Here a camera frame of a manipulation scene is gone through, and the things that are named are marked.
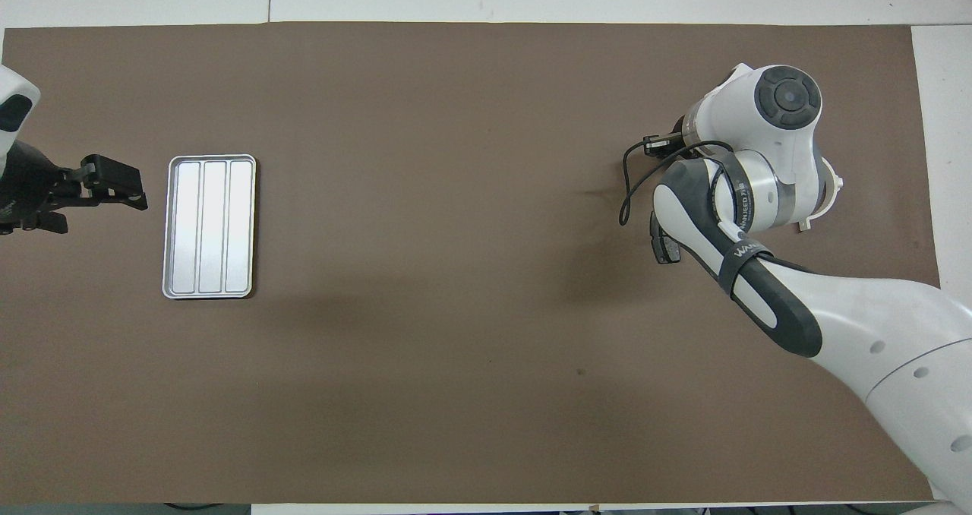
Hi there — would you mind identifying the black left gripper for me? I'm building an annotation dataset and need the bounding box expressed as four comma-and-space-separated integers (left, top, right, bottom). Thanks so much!
0, 141, 149, 236

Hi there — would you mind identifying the white curved plastic bracket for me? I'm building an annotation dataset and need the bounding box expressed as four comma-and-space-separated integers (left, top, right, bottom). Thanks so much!
797, 158, 845, 232

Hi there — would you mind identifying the silver metal tray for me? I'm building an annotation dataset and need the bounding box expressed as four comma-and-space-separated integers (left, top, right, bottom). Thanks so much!
162, 154, 257, 300

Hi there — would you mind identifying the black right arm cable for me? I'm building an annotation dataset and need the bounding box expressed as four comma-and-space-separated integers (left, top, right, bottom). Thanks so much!
619, 132, 734, 227

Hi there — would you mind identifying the rectangular dark grey brake pad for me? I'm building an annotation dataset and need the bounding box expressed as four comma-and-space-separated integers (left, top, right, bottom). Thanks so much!
649, 211, 682, 265

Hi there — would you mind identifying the brown table mat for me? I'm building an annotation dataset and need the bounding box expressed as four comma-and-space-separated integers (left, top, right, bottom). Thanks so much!
0, 21, 942, 504

